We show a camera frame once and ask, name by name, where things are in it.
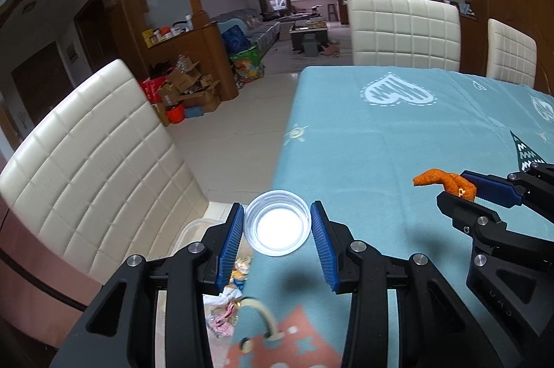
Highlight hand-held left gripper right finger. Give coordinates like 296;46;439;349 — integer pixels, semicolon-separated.
309;200;505;368

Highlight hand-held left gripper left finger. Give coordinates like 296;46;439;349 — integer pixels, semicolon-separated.
48;201;245;368

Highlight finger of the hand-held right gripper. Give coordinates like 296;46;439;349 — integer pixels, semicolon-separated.
436;191;554;270
459;162;554;222

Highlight orange peel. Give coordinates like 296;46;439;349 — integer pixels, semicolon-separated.
412;169;477;202

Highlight clear plastic container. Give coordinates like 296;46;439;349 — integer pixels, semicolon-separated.
175;218;256;338

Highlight white bottle cap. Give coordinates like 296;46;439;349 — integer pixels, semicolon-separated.
243;190;312;257

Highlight gold foil wrapper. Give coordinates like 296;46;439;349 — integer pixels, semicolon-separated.
231;258;254;291

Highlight pink crumpled wrapper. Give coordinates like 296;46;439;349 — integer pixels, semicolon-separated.
210;305;239;336

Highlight beige rubber loop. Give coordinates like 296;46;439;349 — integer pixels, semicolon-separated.
238;298;284;352

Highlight white quilted chair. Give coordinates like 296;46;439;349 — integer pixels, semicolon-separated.
486;18;537;92
347;0;462;72
0;59;208;299

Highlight pile of cardboard boxes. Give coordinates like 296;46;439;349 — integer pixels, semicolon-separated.
157;61;221;115

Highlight red bag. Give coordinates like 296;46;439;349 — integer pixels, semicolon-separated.
139;76;167;102

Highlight colourful printed bag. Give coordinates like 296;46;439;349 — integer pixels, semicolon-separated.
229;48;266;83

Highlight low wooden cabinet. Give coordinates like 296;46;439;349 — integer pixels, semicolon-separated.
141;24;239;105

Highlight brown panelled cabinet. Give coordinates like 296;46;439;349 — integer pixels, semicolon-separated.
0;195;105;347

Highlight blue cushion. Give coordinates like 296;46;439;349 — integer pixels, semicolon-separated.
221;24;252;53

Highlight dark coffee table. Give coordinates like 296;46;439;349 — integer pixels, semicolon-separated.
289;22;330;51

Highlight grey sofa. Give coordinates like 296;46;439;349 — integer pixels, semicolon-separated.
212;8;282;61

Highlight dark wooden door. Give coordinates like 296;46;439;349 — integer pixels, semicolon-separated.
11;41;72;126

